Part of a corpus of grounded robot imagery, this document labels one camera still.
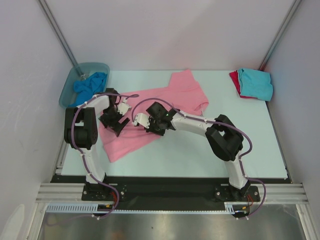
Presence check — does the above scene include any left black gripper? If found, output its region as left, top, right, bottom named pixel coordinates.
left=98, top=107, right=129, bottom=136

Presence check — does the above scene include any pink t shirt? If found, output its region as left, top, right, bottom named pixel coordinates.
left=98, top=70, right=209, bottom=163

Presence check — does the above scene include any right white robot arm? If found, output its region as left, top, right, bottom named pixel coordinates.
left=145, top=102, right=250, bottom=201

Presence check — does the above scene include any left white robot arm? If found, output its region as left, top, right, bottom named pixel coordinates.
left=64, top=88, right=137, bottom=200

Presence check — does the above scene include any crumpled blue t shirt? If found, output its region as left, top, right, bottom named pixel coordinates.
left=69, top=72, right=108, bottom=107

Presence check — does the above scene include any translucent blue plastic bin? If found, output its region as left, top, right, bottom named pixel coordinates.
left=59, top=62, right=110, bottom=109

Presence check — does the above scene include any folded red t shirt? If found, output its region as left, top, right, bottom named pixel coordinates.
left=229, top=70, right=256, bottom=99

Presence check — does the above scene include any folded light blue t shirt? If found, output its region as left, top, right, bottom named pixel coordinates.
left=237, top=68, right=274, bottom=102

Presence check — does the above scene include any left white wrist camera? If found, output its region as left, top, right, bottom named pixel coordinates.
left=117, top=100, right=132, bottom=116

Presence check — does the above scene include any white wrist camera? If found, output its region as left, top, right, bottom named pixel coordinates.
left=117, top=100, right=132, bottom=116
left=132, top=113, right=150, bottom=129

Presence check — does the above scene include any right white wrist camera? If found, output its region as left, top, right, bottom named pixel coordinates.
left=132, top=113, right=150, bottom=129

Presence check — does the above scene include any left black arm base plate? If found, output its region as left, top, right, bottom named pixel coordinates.
left=81, top=183, right=127, bottom=202

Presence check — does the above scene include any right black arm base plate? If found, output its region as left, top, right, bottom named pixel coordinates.
left=213, top=184, right=261, bottom=202

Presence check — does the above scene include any slotted cable duct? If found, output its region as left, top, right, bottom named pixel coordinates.
left=46, top=202, right=250, bottom=215

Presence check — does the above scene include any left aluminium corner post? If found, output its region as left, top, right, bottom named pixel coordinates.
left=36, top=0, right=78, bottom=66

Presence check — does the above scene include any aluminium corner post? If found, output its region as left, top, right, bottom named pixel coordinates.
left=36, top=0, right=78, bottom=66
left=258, top=0, right=304, bottom=71

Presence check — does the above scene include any aluminium front rail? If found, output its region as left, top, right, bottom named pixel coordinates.
left=36, top=183, right=309, bottom=204

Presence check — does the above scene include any right aluminium corner post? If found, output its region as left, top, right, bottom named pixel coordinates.
left=258, top=0, right=304, bottom=71

